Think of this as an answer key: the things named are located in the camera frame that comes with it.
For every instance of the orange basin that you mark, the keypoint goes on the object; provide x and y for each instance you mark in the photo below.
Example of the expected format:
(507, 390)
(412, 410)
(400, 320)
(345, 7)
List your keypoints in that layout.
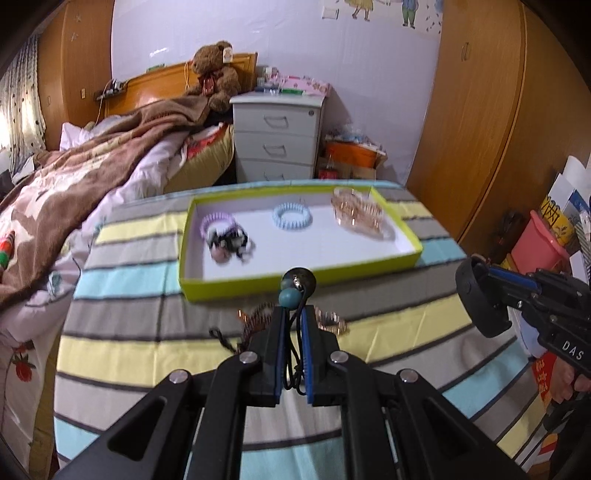
(351, 155)

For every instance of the pink bucket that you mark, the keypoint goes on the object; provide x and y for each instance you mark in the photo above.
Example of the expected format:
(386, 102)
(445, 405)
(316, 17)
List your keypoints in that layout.
(540, 240)

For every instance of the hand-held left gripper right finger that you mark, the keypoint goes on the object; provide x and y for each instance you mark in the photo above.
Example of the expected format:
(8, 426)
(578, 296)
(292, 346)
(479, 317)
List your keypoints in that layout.
(308, 364)

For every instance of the red printed box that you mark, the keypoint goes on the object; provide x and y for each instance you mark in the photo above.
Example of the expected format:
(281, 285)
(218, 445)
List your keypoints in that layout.
(540, 378)

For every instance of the power strip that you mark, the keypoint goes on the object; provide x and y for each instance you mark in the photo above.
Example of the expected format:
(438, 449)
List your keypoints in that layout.
(113, 87)

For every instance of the green shallow cardboard box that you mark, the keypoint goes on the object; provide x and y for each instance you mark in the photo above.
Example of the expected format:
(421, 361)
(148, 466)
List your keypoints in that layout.
(323, 249)

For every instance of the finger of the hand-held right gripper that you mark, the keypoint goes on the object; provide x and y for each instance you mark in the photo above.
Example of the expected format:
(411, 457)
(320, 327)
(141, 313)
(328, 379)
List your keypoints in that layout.
(517, 279)
(526, 304)

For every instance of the clear plastic bag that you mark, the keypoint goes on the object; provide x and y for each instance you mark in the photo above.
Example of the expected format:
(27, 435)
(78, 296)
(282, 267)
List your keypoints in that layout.
(355, 136)

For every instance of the white nightstand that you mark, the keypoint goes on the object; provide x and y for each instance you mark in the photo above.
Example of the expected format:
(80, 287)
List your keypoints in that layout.
(277, 138)

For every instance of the spotted curtain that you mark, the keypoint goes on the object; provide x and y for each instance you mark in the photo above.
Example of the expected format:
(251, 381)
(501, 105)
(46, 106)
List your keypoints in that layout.
(23, 101)

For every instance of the striped bed sheet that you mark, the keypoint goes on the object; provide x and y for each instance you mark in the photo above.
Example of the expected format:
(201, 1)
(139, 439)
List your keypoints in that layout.
(138, 350)

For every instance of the dark metal object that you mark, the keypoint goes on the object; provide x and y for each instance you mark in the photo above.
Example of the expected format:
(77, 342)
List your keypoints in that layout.
(508, 230)

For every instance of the white paper board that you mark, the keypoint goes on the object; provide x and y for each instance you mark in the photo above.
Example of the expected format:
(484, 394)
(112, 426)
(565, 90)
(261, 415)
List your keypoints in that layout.
(572, 180)

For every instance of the white pillow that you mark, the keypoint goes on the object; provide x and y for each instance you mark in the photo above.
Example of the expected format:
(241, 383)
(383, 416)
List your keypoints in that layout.
(78, 136)

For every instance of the red drink pack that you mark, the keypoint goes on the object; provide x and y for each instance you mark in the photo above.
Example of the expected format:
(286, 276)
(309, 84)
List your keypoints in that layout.
(328, 173)

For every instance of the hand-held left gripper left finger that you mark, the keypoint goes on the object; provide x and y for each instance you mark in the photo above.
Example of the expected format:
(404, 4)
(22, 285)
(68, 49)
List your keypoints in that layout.
(273, 360)

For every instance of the wooden headboard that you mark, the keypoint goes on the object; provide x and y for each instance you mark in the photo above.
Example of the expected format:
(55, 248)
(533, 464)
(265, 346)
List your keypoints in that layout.
(147, 87)

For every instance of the rose gold hair clip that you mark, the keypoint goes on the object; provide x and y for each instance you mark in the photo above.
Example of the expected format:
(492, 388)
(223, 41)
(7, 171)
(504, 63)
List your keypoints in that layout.
(254, 321)

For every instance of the pink tissue box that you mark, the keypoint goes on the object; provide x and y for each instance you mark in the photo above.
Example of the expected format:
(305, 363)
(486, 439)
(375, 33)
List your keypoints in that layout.
(307, 85)

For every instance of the brown blanket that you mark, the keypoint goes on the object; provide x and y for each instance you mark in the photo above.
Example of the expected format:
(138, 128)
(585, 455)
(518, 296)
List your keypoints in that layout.
(92, 175)

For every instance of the rose gold hair claw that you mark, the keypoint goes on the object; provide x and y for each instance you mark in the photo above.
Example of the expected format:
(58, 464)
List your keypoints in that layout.
(355, 214)

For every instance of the white quilt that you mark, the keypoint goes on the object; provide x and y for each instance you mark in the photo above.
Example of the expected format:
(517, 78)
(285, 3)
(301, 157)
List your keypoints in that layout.
(152, 161)

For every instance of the narrow wooden wardrobe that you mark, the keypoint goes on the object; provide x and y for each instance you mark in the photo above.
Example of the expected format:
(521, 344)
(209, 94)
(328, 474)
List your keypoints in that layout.
(83, 69)

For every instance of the person's right hand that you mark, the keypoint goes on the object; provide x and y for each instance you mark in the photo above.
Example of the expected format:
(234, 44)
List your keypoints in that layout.
(565, 378)

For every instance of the brown teddy bear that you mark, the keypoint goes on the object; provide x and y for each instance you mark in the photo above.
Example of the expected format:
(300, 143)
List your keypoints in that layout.
(217, 69)

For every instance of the yellow patterned pillow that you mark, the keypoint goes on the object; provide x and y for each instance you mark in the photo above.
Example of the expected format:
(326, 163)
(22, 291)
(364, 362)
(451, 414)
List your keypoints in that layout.
(207, 161)

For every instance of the clear bottle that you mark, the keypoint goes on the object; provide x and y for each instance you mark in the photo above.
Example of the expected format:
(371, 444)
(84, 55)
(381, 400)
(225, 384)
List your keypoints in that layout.
(268, 78)

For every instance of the large wooden wardrobe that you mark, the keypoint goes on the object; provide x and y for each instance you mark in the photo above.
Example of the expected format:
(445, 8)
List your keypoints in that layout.
(485, 115)

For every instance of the cartoon wall sticker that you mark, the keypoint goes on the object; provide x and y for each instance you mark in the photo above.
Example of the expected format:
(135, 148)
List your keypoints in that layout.
(364, 9)

